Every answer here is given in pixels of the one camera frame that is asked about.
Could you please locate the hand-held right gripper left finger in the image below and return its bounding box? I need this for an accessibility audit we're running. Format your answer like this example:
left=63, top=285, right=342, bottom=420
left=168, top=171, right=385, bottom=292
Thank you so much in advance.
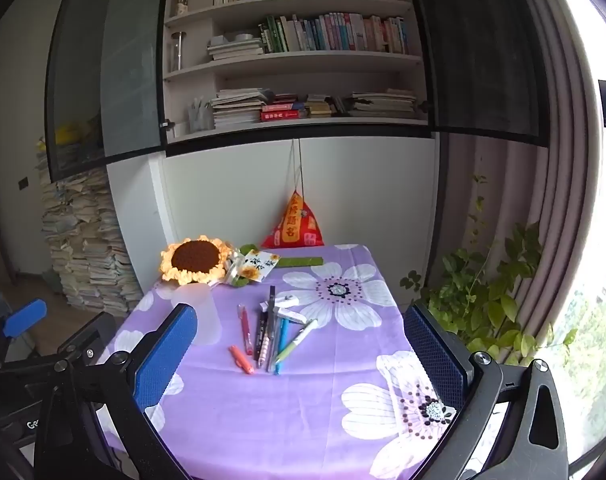
left=33, top=304, right=200, bottom=480

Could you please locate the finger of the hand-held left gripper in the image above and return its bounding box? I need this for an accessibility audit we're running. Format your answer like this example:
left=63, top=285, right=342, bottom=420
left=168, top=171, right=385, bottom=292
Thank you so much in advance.
left=0, top=299, right=48, bottom=361
left=57, top=311, right=117, bottom=357

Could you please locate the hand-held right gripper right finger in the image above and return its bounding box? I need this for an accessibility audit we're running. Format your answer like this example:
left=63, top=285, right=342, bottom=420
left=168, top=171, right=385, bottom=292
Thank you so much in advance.
left=404, top=302, right=570, bottom=480

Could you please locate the translucent plastic cup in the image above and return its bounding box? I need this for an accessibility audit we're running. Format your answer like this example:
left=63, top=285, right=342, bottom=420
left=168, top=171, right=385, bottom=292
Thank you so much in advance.
left=170, top=284, right=222, bottom=347

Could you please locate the orange marker cap piece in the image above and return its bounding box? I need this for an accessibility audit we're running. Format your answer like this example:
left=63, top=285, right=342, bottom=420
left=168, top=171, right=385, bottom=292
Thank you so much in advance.
left=228, top=344, right=255, bottom=375

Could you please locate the red pen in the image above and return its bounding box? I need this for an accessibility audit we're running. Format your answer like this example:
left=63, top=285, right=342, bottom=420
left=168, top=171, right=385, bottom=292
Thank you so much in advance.
left=238, top=304, right=254, bottom=357

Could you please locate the blue pen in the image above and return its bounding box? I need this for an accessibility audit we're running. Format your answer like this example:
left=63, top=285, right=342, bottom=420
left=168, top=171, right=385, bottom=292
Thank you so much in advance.
left=274, top=316, right=290, bottom=375

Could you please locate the clear pen with black cap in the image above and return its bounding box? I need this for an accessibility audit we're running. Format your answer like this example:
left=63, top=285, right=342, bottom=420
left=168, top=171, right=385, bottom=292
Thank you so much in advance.
left=267, top=285, right=278, bottom=374

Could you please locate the green and white pen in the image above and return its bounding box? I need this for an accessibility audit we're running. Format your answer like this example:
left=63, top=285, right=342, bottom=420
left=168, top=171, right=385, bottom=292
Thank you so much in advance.
left=274, top=319, right=318, bottom=365

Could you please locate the tall pile of papers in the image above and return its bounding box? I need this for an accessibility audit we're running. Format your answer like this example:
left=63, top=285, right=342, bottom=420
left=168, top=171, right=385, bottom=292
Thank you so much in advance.
left=37, top=135, right=144, bottom=317

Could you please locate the green leafy plant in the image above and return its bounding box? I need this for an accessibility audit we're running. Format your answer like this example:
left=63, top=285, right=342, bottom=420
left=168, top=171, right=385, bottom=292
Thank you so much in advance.
left=400, top=175, right=578, bottom=367

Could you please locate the crochet sunflower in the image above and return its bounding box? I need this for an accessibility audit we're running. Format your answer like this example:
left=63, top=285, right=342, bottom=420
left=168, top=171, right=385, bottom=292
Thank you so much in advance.
left=160, top=235, right=234, bottom=287

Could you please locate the white ribbon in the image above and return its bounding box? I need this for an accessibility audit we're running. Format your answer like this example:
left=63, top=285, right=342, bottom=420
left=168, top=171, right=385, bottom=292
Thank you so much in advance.
left=224, top=254, right=247, bottom=287

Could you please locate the purple floral tablecloth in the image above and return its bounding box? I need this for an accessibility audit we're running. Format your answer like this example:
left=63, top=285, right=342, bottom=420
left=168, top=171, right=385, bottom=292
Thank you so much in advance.
left=95, top=244, right=466, bottom=480

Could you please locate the white sunflower print card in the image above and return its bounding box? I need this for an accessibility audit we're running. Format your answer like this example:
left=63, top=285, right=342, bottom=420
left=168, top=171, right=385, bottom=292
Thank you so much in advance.
left=233, top=250, right=281, bottom=283

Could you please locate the green crochet stem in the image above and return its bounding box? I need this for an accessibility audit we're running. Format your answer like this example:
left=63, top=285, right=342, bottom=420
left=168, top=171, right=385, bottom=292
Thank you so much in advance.
left=233, top=243, right=324, bottom=289

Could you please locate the red pyramid pillow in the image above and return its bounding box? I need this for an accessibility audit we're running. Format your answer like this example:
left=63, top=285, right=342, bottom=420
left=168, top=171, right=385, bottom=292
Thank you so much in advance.
left=260, top=190, right=325, bottom=249

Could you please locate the grey curtain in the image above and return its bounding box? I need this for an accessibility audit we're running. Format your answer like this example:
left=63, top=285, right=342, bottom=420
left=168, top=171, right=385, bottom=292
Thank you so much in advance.
left=435, top=0, right=604, bottom=376

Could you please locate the white pen holder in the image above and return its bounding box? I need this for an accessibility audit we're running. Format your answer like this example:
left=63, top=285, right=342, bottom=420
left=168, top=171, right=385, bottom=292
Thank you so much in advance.
left=187, top=97, right=214, bottom=134

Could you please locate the wide stack of papers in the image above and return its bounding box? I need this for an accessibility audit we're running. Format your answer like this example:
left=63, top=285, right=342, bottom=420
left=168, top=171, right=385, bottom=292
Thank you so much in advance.
left=347, top=88, right=418, bottom=120

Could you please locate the stack of magazines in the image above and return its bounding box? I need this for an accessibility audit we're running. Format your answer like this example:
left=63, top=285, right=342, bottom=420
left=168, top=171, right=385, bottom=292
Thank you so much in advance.
left=211, top=88, right=270, bottom=129

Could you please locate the glass cabinet door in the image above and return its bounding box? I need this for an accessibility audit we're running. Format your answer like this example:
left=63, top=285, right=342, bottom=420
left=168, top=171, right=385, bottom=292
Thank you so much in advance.
left=45, top=0, right=174, bottom=184

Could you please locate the stack of red books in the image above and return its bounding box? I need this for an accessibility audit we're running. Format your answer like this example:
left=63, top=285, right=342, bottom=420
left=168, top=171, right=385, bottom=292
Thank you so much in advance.
left=260, top=93, right=308, bottom=122

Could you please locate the stack of tan books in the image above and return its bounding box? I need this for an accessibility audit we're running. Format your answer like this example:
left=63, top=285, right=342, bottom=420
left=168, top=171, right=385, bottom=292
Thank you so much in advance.
left=305, top=93, right=350, bottom=119

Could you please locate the glass jar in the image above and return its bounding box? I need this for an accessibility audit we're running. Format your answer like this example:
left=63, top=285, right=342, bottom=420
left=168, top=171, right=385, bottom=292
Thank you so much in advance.
left=170, top=32, right=188, bottom=72

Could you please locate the dark cabinet door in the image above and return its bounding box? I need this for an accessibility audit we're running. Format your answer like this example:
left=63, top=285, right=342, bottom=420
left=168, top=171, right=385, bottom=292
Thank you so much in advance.
left=402, top=0, right=552, bottom=149

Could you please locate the stack of flat white books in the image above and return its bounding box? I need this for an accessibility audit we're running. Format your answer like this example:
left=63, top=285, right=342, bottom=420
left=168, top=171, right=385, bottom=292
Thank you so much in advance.
left=206, top=34, right=265, bottom=62

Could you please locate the white bookshelf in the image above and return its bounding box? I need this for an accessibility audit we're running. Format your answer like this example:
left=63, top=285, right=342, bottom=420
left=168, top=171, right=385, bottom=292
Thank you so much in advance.
left=160, top=0, right=438, bottom=147

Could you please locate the row of pastel books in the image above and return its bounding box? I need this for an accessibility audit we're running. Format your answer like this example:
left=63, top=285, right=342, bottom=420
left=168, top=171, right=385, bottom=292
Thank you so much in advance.
left=258, top=12, right=410, bottom=55

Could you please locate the thin hanging cord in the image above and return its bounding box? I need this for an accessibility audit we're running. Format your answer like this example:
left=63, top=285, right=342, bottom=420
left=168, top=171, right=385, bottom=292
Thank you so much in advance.
left=289, top=137, right=304, bottom=195

